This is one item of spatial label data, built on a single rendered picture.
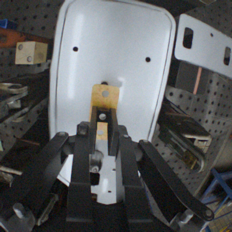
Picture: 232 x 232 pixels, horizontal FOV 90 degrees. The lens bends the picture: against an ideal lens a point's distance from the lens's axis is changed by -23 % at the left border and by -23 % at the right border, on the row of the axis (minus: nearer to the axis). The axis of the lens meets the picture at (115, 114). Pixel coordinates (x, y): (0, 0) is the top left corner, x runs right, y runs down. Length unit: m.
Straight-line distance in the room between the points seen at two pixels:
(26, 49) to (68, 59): 0.09
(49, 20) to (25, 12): 0.13
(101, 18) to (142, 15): 0.07
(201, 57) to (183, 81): 0.07
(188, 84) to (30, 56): 0.31
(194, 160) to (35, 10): 0.70
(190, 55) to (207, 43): 0.06
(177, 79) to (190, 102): 0.39
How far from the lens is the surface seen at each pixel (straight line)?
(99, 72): 0.27
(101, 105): 0.21
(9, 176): 0.37
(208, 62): 0.34
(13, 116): 0.24
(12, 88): 0.24
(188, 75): 0.34
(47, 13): 0.64
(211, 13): 0.79
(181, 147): 0.29
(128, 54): 0.27
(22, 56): 0.23
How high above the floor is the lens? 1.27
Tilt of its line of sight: 68 degrees down
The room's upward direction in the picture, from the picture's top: 169 degrees clockwise
